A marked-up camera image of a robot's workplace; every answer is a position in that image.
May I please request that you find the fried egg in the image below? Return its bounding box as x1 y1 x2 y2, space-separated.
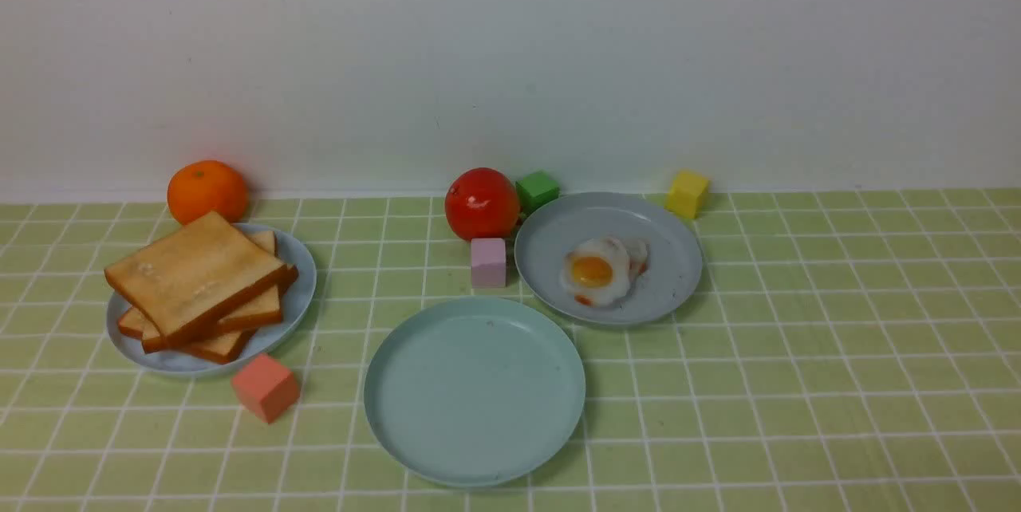
622 237 648 282
560 237 632 308

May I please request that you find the toast slice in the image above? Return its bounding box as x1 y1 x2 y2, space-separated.
104 211 287 348
140 326 258 365
104 215 297 352

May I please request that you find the red tomato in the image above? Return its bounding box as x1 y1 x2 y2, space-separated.
444 167 521 242

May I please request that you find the pink cube block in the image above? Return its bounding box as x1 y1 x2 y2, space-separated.
470 237 508 288

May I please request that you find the green cube block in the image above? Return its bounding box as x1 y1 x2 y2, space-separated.
514 171 561 215

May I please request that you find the blue plate with eggs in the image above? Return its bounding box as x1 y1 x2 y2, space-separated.
514 192 704 328

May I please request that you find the teal centre plate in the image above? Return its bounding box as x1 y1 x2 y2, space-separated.
362 297 586 488

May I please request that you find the yellow cube block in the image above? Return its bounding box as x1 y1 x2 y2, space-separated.
664 170 711 220

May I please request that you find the salmon cube block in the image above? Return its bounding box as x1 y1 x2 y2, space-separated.
231 353 302 424

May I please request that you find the orange fruit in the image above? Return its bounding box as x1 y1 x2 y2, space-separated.
167 160 250 225

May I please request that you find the blue plate with toast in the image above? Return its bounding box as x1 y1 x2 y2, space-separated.
106 223 317 378

